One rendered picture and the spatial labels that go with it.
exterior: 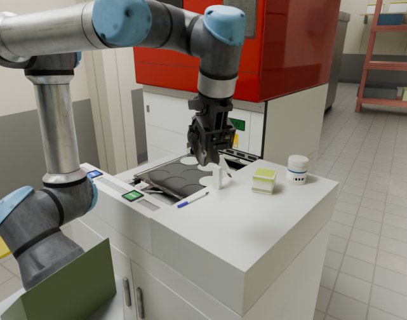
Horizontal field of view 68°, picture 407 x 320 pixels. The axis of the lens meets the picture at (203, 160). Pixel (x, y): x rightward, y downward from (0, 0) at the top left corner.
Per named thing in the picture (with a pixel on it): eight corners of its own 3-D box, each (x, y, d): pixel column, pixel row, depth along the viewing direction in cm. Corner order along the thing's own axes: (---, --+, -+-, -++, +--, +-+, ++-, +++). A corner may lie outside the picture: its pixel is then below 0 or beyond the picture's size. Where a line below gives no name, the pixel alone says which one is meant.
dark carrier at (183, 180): (191, 155, 159) (191, 153, 159) (246, 173, 138) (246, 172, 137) (138, 176, 135) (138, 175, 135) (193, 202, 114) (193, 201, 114)
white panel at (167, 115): (150, 146, 193) (145, 82, 177) (261, 185, 143) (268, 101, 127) (146, 147, 190) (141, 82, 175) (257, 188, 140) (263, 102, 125)
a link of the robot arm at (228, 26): (214, 0, 56) (256, 11, 53) (208, 58, 63) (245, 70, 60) (191, 7, 50) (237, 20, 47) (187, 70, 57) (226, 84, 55)
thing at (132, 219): (90, 190, 138) (86, 162, 133) (173, 241, 105) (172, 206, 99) (70, 198, 132) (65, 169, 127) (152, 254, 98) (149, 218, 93)
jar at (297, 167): (291, 175, 119) (294, 153, 116) (308, 181, 115) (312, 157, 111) (282, 181, 114) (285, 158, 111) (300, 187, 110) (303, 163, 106)
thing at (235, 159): (188, 157, 168) (188, 141, 164) (257, 181, 141) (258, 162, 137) (186, 159, 166) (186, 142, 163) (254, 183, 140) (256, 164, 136)
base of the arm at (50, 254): (33, 287, 65) (9, 249, 66) (23, 299, 75) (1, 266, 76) (93, 247, 76) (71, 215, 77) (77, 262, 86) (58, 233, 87)
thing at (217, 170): (221, 181, 114) (221, 148, 109) (229, 185, 112) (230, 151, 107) (210, 187, 110) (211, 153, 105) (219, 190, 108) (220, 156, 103)
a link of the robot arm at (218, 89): (193, 64, 60) (232, 62, 63) (192, 85, 63) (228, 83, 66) (206, 81, 55) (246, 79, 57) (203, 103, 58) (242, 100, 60)
